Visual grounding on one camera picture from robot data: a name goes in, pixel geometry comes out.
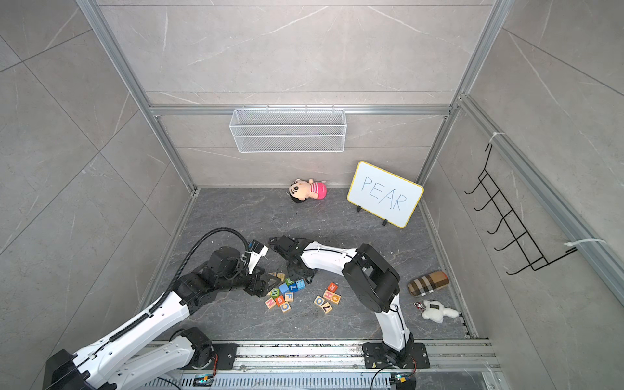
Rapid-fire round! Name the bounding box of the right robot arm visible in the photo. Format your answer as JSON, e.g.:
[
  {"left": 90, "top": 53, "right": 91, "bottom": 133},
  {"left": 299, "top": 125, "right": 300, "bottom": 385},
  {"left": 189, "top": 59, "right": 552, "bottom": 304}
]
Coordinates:
[{"left": 269, "top": 236, "right": 414, "bottom": 368}]

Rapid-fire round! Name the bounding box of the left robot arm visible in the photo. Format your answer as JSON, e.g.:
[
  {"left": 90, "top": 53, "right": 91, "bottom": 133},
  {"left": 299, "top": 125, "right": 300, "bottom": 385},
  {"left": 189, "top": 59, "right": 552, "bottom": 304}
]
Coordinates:
[{"left": 42, "top": 240, "right": 280, "bottom": 389}]

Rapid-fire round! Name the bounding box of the wooden N block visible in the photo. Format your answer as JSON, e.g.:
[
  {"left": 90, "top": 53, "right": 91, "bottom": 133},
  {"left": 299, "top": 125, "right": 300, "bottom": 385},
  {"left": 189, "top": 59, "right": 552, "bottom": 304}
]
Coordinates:
[{"left": 265, "top": 298, "right": 276, "bottom": 310}]

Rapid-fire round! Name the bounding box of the wooden 7 block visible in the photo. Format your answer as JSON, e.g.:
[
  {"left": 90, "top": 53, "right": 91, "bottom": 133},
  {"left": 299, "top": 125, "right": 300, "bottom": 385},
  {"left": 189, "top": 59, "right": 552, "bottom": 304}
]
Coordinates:
[{"left": 321, "top": 302, "right": 332, "bottom": 314}]

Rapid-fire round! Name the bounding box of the plush doll pink shirt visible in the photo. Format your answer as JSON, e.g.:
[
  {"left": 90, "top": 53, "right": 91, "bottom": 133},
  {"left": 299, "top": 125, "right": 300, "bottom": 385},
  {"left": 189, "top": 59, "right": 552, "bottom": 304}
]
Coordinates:
[{"left": 289, "top": 179, "right": 328, "bottom": 203}]

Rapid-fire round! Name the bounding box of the white plush toy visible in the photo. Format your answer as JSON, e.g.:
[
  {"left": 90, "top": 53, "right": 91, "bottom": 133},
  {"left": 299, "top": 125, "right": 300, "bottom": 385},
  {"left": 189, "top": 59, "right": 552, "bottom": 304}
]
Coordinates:
[{"left": 414, "top": 300, "right": 460, "bottom": 323}]

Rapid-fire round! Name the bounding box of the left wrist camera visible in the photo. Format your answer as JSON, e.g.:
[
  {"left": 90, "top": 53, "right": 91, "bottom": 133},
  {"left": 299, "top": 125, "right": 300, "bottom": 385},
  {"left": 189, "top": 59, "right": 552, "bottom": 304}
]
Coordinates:
[{"left": 245, "top": 240, "right": 269, "bottom": 275}]

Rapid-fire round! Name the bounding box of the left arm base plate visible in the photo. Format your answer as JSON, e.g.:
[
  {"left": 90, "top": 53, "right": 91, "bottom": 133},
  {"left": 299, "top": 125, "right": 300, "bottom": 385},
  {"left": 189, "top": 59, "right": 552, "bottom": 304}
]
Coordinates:
[{"left": 189, "top": 343, "right": 238, "bottom": 370}]

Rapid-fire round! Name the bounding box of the aluminium rail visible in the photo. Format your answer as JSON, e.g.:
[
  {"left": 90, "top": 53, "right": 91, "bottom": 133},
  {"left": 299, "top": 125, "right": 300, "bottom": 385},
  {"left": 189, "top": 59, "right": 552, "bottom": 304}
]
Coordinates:
[{"left": 213, "top": 339, "right": 502, "bottom": 374}]

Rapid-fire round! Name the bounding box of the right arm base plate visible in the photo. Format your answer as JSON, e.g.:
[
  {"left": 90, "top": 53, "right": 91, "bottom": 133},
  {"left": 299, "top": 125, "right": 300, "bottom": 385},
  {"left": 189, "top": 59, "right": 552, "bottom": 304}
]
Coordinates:
[{"left": 362, "top": 342, "right": 431, "bottom": 369}]

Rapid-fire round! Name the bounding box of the whiteboard with yellow frame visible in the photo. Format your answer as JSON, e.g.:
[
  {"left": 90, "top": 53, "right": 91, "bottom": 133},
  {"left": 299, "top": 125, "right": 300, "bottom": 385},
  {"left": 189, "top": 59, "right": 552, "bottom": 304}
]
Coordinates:
[{"left": 347, "top": 161, "right": 424, "bottom": 228}]

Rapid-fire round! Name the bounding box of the white wire mesh basket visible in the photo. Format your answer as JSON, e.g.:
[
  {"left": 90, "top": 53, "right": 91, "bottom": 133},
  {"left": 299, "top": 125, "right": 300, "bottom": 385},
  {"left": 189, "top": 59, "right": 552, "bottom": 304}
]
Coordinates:
[{"left": 229, "top": 108, "right": 348, "bottom": 154}]

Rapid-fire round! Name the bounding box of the black wire hook rack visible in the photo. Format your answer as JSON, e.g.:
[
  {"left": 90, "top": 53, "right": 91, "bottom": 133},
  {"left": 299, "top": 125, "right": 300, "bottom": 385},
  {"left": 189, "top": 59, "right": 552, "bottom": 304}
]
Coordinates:
[{"left": 464, "top": 144, "right": 578, "bottom": 276}]

